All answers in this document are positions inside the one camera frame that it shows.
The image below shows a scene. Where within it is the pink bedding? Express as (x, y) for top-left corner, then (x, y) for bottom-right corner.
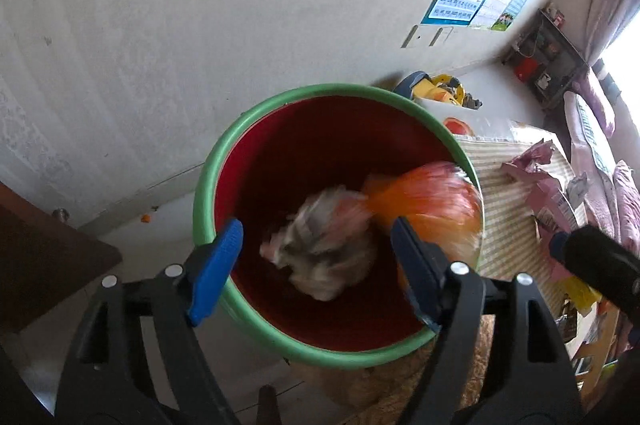
(564, 65), (640, 356)

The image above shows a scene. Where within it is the dark wooden furniture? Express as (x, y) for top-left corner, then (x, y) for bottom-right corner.
(0, 182), (123, 336)

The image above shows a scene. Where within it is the yellow wrapper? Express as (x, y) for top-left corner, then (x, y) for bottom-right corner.
(562, 275), (603, 317)

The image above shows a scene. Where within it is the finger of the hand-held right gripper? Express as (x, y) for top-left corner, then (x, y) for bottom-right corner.
(548, 225), (640, 321)

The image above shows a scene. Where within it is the striped table mat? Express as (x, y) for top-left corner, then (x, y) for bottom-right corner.
(457, 135), (601, 321)

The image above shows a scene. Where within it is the brown fuzzy blanket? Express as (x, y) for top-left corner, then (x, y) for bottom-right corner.
(290, 315), (501, 425)

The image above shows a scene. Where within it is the red bin with green rim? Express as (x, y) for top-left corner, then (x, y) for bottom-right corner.
(192, 82), (486, 368)

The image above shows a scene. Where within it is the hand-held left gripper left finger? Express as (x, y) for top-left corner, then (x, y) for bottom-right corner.
(55, 217), (244, 425)

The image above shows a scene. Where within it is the white box with fruit print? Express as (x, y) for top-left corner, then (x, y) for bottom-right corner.
(417, 98), (556, 143)

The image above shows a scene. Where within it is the red container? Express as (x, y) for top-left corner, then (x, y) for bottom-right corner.
(514, 56), (541, 81)

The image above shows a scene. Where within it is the dark shelf unit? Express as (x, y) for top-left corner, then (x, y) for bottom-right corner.
(502, 8), (588, 108)

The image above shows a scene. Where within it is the grey crumpled wrapper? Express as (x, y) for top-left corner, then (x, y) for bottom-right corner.
(567, 172), (592, 206)

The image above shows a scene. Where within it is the yellow toy vehicle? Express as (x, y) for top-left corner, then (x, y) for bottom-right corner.
(393, 72), (483, 110)

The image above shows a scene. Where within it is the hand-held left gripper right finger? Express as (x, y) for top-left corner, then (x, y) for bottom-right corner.
(391, 215), (583, 425)

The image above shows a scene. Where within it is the orange plastic bag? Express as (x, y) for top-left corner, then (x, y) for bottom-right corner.
(362, 161), (485, 296)

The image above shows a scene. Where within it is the white crumpled carton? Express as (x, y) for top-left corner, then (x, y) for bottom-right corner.
(532, 190), (588, 266)

